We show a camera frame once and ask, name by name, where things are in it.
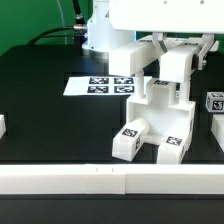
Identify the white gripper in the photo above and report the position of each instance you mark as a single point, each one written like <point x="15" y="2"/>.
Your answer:
<point x="175" y="16"/>

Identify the white chair back frame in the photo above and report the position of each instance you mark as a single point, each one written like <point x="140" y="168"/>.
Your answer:
<point x="176" y="65"/>

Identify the white chair seat part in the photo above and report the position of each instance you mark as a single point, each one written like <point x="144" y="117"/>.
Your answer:
<point x="155" y="101"/>

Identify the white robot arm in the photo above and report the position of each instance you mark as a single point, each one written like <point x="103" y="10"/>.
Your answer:
<point x="131" y="34"/>

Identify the white tagged cube block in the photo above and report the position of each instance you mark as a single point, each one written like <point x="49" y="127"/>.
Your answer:
<point x="177" y="94"/>
<point x="215" y="101"/>

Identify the white right tagged cube block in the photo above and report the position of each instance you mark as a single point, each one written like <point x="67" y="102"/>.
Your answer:
<point x="215" y="101"/>

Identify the white part at right edge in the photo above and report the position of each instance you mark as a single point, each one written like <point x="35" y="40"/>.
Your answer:
<point x="218" y="129"/>

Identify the white part at edge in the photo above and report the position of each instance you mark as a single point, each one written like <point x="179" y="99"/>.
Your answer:
<point x="218" y="129"/>
<point x="2" y="126"/>

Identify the white sheet with four tags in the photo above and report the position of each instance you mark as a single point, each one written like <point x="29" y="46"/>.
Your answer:
<point x="87" y="85"/>

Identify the white part at left edge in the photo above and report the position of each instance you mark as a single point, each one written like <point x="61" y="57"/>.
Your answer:
<point x="2" y="126"/>

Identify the white front rail fixture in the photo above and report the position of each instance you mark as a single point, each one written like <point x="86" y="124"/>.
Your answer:
<point x="112" y="179"/>

